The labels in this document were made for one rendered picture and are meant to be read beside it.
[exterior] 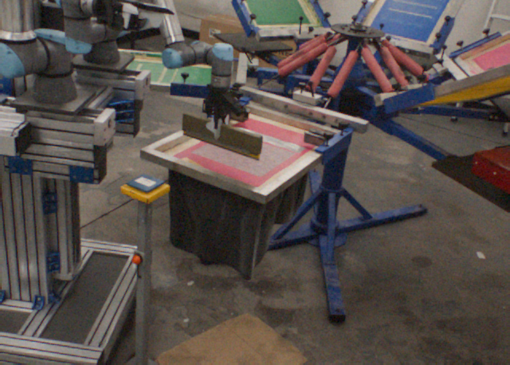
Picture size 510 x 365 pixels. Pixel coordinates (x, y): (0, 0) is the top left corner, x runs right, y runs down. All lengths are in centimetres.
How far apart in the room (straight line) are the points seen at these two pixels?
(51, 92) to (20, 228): 76
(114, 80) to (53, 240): 73
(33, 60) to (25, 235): 91
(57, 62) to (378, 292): 219
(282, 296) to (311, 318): 22
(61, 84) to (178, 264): 163
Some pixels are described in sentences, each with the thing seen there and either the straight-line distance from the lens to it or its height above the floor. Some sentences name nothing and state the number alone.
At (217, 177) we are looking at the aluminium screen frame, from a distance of 233.
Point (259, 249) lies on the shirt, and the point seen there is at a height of 63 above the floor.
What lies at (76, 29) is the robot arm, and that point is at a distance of 190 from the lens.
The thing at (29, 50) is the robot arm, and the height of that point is 146.
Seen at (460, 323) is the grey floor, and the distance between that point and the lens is 354.
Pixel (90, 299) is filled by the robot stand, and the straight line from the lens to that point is 299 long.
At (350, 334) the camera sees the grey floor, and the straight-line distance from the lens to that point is 325.
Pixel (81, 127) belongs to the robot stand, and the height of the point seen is 119.
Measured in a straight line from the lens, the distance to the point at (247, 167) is 251.
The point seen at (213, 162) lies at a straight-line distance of 253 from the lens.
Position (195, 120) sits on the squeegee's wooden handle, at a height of 113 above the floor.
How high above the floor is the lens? 204
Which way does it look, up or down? 26 degrees down
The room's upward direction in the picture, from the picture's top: 6 degrees clockwise
